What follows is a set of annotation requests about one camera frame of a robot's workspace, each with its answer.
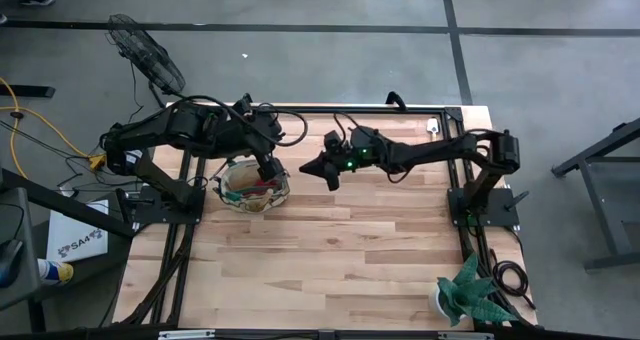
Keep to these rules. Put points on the white printed box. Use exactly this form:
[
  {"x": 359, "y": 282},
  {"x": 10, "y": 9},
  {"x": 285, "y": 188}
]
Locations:
[{"x": 75, "y": 230}]

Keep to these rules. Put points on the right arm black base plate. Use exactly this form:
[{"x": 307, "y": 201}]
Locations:
[{"x": 495, "y": 207}]

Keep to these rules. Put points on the cream canvas bag green trim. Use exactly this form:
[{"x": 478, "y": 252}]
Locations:
[{"x": 240, "y": 180}]

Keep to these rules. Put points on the green plant in white pot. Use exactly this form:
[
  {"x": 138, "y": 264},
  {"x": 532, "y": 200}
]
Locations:
[{"x": 470, "y": 295}]

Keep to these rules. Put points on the black aluminium table frame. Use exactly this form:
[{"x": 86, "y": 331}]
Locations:
[{"x": 451, "y": 177}]

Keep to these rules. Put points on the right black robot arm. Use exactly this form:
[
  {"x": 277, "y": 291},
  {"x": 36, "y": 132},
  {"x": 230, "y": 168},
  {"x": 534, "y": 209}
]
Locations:
[{"x": 440, "y": 147}]

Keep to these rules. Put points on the black neighbouring table frame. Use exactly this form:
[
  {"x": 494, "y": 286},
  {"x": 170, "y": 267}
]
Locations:
[{"x": 600, "y": 145}]

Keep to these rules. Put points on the black floor tape line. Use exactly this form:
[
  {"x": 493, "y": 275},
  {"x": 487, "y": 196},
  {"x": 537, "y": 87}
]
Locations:
[
  {"x": 250, "y": 28},
  {"x": 457, "y": 60}
]

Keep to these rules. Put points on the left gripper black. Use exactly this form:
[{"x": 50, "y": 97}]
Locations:
[{"x": 257, "y": 135}]

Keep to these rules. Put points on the black floor bar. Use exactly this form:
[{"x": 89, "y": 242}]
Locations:
[{"x": 27, "y": 91}]

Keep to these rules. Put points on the black computer mouse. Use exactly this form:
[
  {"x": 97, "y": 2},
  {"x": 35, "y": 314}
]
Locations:
[{"x": 10, "y": 262}]

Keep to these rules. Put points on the black floor fan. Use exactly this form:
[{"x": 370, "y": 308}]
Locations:
[{"x": 150, "y": 60}]

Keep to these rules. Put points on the grey desk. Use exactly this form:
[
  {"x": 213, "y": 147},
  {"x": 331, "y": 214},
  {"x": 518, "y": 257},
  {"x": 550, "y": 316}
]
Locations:
[{"x": 15, "y": 215}]

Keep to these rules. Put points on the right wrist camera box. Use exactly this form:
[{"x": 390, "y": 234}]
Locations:
[{"x": 334, "y": 141}]

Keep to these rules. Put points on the person's foot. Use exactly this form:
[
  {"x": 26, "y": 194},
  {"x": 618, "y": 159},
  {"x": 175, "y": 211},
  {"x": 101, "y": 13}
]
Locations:
[{"x": 55, "y": 272}]

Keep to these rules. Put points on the black diagonal desk beam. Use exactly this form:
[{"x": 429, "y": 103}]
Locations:
[{"x": 60, "y": 202}]

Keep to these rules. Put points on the red fabric item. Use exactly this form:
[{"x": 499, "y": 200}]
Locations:
[{"x": 265, "y": 186}]

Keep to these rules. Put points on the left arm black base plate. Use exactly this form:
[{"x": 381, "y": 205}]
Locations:
[{"x": 150, "y": 207}]

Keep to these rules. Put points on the short pale cylinder object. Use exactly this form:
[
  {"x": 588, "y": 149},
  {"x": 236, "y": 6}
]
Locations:
[{"x": 433, "y": 127}]

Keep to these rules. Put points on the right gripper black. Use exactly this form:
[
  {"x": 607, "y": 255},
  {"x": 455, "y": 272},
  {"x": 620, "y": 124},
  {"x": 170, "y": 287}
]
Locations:
[{"x": 362, "y": 152}]

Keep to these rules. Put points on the silver corner bracket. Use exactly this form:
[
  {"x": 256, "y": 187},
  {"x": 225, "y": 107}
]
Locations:
[{"x": 187, "y": 334}]

